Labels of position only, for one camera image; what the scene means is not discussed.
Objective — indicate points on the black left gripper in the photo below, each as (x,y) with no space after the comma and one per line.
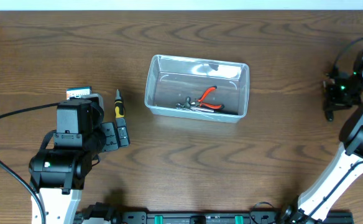
(110,142)

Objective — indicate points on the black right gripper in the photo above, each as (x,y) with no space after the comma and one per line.
(334,102)

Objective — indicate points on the thin black yellow screwdriver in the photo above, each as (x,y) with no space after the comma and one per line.
(329,115)

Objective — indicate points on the small steel claw hammer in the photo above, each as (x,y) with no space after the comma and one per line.
(187,102)

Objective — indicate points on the silver ratchet wrench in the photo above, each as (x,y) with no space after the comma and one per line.
(196,112)

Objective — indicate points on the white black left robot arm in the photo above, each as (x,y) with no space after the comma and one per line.
(68,154)

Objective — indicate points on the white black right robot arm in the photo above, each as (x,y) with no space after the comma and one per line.
(314,205)

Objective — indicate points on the clear plastic container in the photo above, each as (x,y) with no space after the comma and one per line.
(211,83)

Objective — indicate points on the stubby yellow black screwdriver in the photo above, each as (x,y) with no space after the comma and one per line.
(119,105)

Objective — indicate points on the white blue small box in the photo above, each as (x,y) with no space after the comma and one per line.
(78,92)

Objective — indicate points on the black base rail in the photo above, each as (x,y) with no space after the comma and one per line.
(104,213)

